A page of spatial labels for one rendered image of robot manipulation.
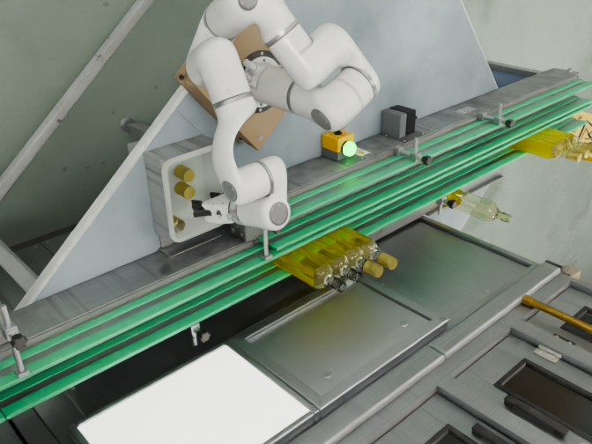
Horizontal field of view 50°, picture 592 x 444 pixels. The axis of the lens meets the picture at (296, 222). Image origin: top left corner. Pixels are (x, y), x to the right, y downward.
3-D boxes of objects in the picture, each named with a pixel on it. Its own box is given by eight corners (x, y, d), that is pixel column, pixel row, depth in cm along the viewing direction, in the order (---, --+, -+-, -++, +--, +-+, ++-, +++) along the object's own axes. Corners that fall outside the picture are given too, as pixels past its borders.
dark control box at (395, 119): (380, 132, 213) (399, 138, 207) (381, 109, 209) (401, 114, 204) (395, 126, 218) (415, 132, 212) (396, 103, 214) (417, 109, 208)
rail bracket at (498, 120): (475, 120, 227) (508, 129, 218) (477, 99, 224) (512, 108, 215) (481, 117, 230) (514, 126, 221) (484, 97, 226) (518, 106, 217)
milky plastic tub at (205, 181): (154, 233, 164) (173, 246, 158) (143, 152, 153) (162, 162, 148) (210, 211, 174) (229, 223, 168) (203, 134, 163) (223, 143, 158)
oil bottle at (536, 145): (505, 146, 248) (574, 166, 229) (506, 133, 245) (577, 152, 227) (513, 143, 251) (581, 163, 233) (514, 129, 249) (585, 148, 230)
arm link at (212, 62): (290, 77, 132) (260, 92, 145) (255, -23, 129) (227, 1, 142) (221, 100, 125) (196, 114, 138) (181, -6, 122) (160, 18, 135)
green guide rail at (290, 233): (258, 240, 172) (277, 251, 166) (257, 237, 171) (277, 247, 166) (574, 98, 274) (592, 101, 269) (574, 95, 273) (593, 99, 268)
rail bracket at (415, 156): (390, 155, 200) (425, 166, 192) (392, 133, 197) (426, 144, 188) (399, 151, 203) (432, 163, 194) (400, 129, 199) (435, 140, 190)
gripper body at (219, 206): (231, 232, 141) (204, 226, 149) (267, 216, 146) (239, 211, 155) (223, 200, 138) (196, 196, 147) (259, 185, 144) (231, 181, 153)
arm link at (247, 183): (238, 98, 137) (271, 190, 140) (188, 114, 129) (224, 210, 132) (259, 88, 130) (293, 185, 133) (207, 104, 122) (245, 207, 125)
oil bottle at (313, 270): (268, 261, 178) (321, 292, 164) (267, 244, 175) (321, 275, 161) (283, 254, 181) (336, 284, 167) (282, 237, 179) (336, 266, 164)
